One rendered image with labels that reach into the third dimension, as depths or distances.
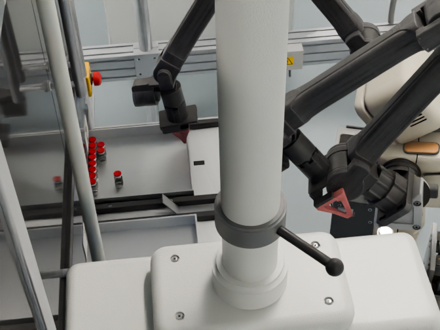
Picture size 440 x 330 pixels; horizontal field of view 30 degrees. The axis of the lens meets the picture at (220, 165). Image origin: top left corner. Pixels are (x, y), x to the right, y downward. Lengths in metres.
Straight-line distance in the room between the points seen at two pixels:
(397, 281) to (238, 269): 0.24
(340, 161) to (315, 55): 1.57
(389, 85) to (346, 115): 1.96
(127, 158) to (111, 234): 0.26
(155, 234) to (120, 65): 1.22
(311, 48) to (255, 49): 2.42
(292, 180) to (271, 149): 2.51
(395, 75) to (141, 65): 1.59
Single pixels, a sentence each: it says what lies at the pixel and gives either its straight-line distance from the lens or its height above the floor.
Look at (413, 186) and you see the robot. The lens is 1.74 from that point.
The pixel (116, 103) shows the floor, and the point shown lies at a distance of 3.76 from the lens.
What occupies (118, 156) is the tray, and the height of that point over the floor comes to 0.88.
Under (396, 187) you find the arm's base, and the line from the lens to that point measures 1.71.
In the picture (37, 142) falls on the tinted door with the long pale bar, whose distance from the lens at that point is 1.42.
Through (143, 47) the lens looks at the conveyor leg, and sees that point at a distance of 3.12.
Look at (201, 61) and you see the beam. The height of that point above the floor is 0.49.
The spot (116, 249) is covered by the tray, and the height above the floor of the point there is 0.88.
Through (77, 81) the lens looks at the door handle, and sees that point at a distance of 1.57.
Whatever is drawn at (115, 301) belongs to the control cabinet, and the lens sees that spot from 1.12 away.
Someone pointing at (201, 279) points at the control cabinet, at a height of 1.58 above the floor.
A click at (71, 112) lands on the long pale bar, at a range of 1.27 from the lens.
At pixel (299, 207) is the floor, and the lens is 3.28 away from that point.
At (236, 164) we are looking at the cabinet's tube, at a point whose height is 1.83.
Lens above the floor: 2.46
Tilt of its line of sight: 46 degrees down
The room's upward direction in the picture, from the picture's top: 2 degrees counter-clockwise
